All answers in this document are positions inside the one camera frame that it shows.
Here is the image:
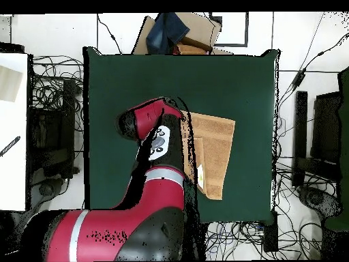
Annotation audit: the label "black power strip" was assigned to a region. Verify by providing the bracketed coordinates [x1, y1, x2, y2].
[262, 211, 279, 253]

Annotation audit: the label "black upright bar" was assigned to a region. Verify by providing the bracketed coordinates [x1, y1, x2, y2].
[291, 90, 309, 189]

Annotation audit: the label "folded orange-brown cloth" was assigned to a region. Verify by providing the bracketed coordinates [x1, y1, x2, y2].
[174, 36, 214, 55]

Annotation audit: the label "blue denim jeans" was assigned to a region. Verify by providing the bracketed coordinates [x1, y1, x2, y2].
[145, 12, 191, 55]

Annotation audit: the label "tan terry towel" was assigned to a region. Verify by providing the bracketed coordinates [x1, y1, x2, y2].
[181, 110, 236, 201]

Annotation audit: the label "thin black cable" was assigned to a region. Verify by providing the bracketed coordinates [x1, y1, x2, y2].
[97, 13, 123, 55]

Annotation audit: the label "brown cardboard box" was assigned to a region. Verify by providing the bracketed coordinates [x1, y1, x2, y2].
[132, 12, 234, 55]

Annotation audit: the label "black striped tool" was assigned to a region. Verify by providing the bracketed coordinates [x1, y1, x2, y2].
[0, 135, 22, 158]

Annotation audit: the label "black flat panel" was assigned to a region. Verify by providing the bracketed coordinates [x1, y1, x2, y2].
[310, 91, 342, 164]

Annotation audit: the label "beige paper sheet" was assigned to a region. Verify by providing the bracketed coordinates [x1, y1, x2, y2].
[0, 65, 23, 103]

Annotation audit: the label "white desk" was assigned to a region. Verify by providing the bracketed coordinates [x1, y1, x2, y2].
[0, 53, 29, 212]

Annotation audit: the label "black equipment rack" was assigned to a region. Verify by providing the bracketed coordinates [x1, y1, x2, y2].
[28, 78, 78, 179]

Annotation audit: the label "tangled black cable heap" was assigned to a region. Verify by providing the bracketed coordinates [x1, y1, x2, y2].
[204, 221, 322, 261]
[31, 54, 84, 110]

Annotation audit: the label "black cable with adapter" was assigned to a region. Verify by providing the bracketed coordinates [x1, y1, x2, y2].
[277, 32, 349, 110]

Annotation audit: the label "dark green table cloth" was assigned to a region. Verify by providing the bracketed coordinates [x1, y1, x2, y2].
[82, 46, 280, 226]

